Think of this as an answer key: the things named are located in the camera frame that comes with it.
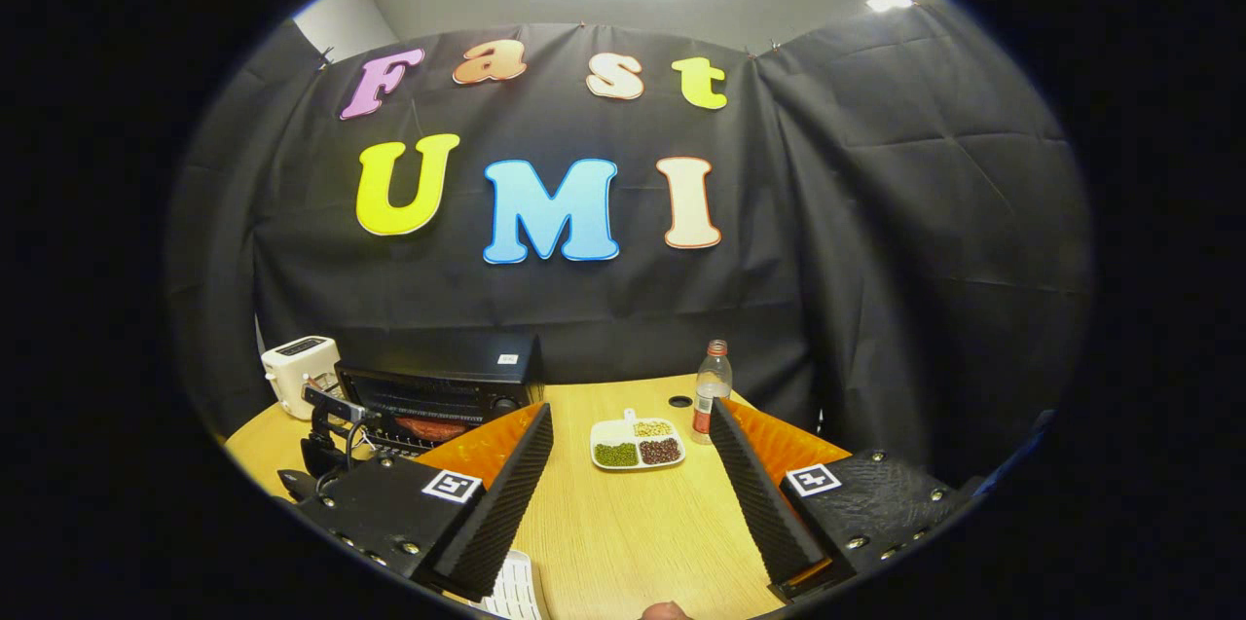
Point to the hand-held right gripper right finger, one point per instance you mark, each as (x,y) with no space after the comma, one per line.
(759,513)

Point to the clear bottle with red label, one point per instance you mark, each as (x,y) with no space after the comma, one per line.
(712,386)

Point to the red meat piece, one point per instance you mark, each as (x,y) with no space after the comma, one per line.
(433,429)

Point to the white toaster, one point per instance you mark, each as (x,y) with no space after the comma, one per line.
(292,372)

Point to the small ceiling light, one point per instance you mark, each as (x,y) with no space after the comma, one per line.
(890,2)

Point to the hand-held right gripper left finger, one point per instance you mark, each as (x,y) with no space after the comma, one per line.
(501,513)

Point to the black electric oven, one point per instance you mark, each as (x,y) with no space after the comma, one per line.
(438,362)

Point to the white ribbed tray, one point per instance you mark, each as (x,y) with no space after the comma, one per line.
(516,591)

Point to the white divided bean plate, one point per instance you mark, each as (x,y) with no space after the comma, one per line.
(638,445)

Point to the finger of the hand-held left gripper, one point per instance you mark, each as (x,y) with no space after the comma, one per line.
(336,404)

